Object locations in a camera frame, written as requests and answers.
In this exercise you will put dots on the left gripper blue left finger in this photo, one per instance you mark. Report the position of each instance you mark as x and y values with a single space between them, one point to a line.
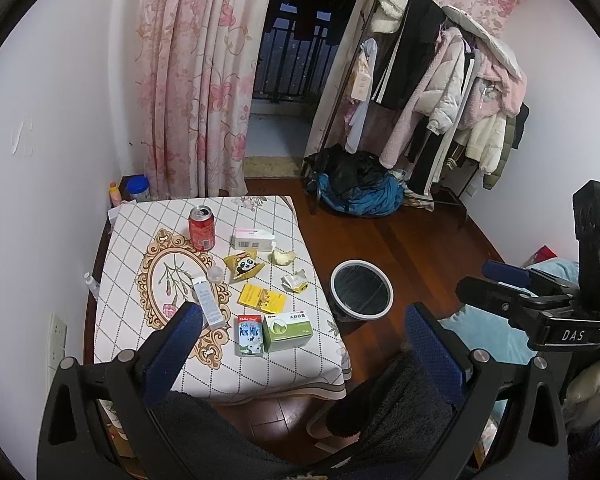
166 350

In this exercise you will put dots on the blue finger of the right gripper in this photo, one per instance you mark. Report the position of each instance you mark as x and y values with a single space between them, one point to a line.
505 273

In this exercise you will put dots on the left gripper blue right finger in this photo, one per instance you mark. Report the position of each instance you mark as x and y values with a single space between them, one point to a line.
437 350

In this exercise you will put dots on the blue milk carton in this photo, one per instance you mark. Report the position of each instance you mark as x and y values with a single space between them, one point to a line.
249 335

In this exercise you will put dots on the yellow box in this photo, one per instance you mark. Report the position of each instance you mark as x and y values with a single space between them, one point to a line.
262 299

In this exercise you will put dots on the green white box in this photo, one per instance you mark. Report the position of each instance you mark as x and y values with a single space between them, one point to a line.
286 330

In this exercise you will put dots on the yellow panda snack bag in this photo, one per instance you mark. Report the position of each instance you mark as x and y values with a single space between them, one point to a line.
243 265

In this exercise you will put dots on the white paper wrapper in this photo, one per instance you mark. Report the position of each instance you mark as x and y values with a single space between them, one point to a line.
296 283

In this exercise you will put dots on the yellow lemon peel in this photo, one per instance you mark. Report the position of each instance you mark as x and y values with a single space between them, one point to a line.
281 257

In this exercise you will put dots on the white round trash bin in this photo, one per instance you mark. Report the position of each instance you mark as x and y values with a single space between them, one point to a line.
359 292

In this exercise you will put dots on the light blue bedding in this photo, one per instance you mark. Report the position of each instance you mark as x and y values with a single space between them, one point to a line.
479 329

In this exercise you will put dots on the clear plastic cap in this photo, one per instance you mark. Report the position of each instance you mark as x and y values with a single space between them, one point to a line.
215 275

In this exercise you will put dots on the white patterned tablecloth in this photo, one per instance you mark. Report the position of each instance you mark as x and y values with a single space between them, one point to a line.
148 274

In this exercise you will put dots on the red soda can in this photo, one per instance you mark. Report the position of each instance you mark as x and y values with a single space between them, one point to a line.
201 228

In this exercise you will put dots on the white pink box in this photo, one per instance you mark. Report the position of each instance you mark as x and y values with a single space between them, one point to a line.
257 239

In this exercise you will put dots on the blue black clothes pile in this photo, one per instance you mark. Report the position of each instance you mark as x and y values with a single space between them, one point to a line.
355 184

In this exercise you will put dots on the small orange bottle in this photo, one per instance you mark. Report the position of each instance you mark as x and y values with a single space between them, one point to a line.
115 195

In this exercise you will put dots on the blue lid jar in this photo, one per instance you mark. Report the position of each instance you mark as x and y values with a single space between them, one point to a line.
138 188

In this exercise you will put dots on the clothes rack with coats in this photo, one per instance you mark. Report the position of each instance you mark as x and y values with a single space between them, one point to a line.
426 87

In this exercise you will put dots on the pink floral curtain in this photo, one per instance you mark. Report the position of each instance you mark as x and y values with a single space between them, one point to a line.
197 67

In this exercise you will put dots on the white wall socket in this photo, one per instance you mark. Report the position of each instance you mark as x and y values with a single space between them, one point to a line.
56 346

